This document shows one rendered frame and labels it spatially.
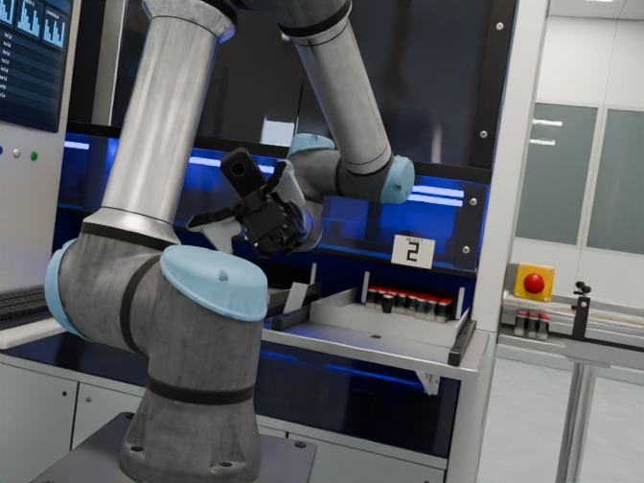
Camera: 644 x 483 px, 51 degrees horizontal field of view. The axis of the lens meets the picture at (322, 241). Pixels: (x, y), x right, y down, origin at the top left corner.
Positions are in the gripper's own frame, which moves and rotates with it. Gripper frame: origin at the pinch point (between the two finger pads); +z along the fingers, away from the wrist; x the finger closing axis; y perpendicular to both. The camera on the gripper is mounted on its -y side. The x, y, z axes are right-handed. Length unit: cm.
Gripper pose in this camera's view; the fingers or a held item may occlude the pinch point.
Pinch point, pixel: (232, 189)
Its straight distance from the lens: 85.0
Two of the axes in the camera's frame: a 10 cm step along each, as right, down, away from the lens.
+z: -1.9, -0.8, -9.8
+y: 5.1, 8.4, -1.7
